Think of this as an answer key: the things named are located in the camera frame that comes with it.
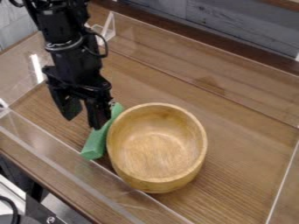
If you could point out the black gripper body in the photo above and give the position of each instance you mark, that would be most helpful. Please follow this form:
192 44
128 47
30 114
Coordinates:
74 69

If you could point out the clear acrylic tray wall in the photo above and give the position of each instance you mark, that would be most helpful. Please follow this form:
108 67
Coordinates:
81 183

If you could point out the brown wooden bowl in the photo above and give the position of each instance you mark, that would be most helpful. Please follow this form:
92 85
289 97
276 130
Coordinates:
156 145

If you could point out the black metal table frame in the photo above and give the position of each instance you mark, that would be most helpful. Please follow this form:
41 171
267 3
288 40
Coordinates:
42 206

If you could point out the green rectangular block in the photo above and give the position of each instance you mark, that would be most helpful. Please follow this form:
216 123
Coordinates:
94 145

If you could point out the clear acrylic corner bracket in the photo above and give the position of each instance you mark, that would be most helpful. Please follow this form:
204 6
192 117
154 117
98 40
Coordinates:
106 30

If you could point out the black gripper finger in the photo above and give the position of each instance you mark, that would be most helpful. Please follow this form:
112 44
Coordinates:
66 103
98 111

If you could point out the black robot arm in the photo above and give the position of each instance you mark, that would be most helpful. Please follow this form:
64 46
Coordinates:
60 19

